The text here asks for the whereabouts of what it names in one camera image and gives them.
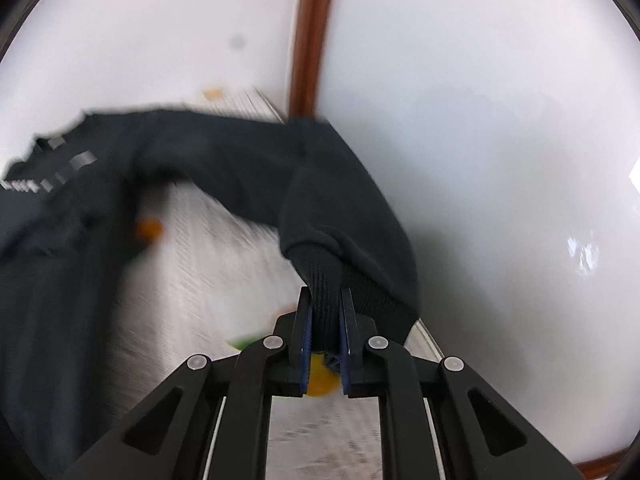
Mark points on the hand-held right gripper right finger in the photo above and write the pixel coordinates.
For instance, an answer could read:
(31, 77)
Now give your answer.
(345, 355)

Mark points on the dark knit sweater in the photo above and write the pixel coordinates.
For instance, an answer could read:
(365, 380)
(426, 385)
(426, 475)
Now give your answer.
(225, 160)

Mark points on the fruit print tablecloth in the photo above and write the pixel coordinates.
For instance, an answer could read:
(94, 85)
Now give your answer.
(215, 270)

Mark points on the brown wooden door frame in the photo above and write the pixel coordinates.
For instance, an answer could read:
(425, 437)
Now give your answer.
(312, 35)

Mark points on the brown wooden trim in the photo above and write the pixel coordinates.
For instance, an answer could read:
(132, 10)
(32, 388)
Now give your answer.
(602, 465)

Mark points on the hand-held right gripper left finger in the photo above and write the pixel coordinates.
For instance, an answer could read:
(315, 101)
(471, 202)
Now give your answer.
(306, 355)

